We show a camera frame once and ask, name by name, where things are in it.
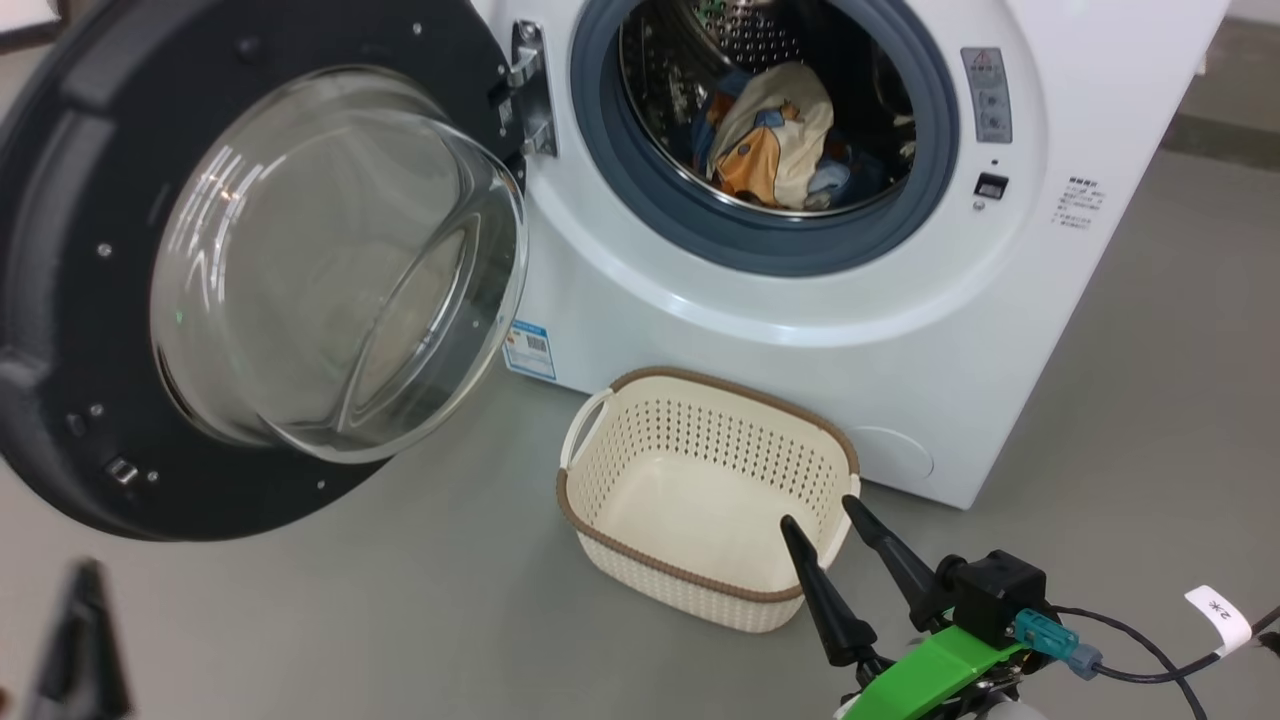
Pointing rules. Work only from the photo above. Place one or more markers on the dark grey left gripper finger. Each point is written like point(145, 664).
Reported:
point(85, 660)

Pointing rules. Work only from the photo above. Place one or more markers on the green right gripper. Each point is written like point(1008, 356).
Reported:
point(935, 670)

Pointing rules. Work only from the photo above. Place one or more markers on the blue patterned garment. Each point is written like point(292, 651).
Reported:
point(842, 175)

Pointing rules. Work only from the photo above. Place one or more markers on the round dark washer door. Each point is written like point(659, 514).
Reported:
point(70, 200)

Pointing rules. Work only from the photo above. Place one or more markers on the cream and orange garment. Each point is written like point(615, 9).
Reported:
point(780, 130)

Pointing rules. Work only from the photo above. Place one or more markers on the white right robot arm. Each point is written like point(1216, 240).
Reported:
point(1015, 712)

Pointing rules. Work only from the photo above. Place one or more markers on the white front-load washing machine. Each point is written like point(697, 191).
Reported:
point(900, 400)

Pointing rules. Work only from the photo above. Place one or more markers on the metal washer door hinge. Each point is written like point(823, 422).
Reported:
point(530, 90)

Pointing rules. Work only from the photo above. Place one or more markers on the cream perforated laundry basket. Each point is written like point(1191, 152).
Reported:
point(690, 520)

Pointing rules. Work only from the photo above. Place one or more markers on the blue energy label sticker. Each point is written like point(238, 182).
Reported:
point(528, 350)

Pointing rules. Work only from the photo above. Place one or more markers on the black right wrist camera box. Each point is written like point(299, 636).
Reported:
point(995, 595)

